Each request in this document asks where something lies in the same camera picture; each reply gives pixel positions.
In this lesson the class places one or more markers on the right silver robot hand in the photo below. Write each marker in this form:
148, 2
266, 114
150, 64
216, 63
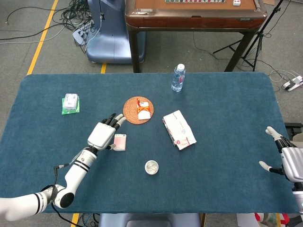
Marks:
287, 160

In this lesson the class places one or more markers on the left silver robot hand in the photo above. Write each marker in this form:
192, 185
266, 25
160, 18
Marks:
104, 134

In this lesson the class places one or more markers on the small white pink box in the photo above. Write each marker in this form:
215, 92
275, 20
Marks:
120, 142

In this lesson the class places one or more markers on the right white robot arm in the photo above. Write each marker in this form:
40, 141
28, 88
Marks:
298, 201

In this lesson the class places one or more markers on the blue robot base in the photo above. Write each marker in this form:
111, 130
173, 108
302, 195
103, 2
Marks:
111, 35

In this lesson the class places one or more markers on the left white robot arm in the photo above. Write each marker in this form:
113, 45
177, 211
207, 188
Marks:
54, 186

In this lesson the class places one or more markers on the round white tin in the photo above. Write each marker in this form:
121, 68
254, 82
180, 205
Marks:
151, 167

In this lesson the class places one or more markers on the large white tissue package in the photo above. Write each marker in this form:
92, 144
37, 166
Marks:
179, 130

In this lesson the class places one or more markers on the orange woven coaster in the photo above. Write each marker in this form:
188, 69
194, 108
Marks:
132, 110

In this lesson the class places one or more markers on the green wipes packet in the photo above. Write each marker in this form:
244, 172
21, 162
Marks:
71, 111

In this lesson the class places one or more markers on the white packet with orange ribbon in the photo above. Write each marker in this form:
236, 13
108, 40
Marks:
144, 111

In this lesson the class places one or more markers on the blue table cloth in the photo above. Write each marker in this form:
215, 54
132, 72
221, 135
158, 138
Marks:
213, 142

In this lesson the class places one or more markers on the clear plastic water bottle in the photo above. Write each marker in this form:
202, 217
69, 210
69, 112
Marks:
178, 79

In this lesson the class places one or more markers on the blue robot chassis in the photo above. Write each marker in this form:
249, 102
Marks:
149, 220

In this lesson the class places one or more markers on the white power strip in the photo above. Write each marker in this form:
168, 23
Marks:
83, 32

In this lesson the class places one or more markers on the black tripod stand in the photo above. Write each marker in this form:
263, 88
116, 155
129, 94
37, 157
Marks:
255, 40

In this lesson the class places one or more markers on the brown mahjong table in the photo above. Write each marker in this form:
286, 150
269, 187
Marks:
196, 16

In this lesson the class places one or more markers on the row of mahjong tiles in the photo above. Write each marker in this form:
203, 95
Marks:
195, 1

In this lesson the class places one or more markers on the white mahjong tile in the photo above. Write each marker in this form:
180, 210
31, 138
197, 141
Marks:
236, 2

